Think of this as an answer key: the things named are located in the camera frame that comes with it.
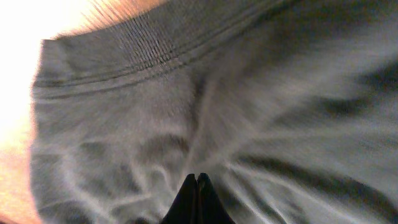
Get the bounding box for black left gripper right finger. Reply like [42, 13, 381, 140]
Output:
[197, 173, 235, 224]

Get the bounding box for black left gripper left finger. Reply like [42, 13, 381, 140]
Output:
[160, 174, 197, 224]

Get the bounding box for dark green t-shirt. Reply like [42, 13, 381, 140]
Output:
[30, 1, 397, 223]

